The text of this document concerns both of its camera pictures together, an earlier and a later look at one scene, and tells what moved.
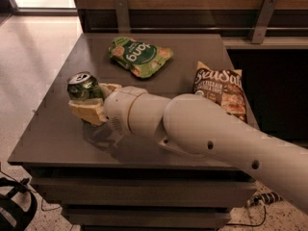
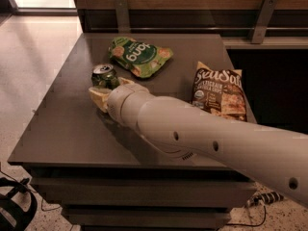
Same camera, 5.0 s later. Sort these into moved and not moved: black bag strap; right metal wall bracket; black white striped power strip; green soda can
Moved: green soda can
Not moved: right metal wall bracket; black bag strap; black white striped power strip
